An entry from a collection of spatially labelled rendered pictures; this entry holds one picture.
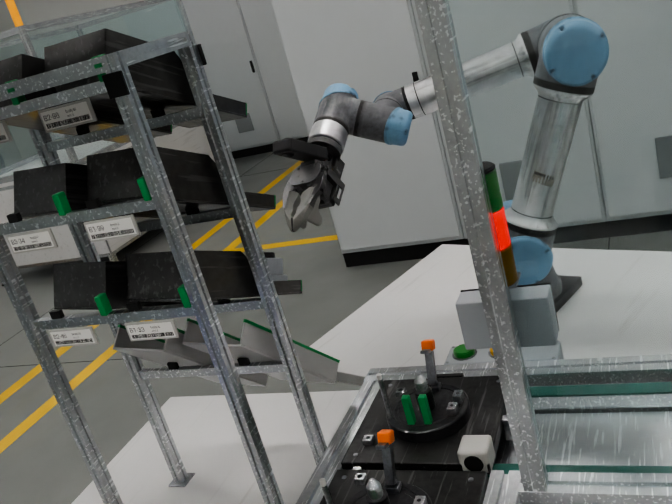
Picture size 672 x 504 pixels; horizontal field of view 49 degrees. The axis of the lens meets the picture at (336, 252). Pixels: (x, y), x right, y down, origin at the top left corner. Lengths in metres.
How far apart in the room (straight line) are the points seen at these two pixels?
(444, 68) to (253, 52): 8.24
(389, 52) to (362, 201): 0.91
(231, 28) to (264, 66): 0.58
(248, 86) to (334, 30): 4.94
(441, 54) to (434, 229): 3.61
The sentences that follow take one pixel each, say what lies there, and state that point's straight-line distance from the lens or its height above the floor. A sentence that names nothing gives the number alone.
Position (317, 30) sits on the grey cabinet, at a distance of 4.33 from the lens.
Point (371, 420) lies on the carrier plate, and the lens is 1.30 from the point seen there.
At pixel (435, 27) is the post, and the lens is 0.86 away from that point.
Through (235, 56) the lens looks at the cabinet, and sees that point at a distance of 9.16.
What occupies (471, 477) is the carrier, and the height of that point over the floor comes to 0.97.
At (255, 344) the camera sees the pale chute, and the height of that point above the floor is 1.17.
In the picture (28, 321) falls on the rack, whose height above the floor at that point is 1.31.
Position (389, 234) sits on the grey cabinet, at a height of 0.20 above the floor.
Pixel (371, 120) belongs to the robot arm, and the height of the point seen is 1.40.
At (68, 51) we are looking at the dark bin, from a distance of 1.11.
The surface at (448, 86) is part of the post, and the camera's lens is 0.87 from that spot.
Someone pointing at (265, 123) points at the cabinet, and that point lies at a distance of 9.19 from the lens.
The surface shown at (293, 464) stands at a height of 0.86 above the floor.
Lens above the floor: 1.66
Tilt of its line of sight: 19 degrees down
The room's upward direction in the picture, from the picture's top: 16 degrees counter-clockwise
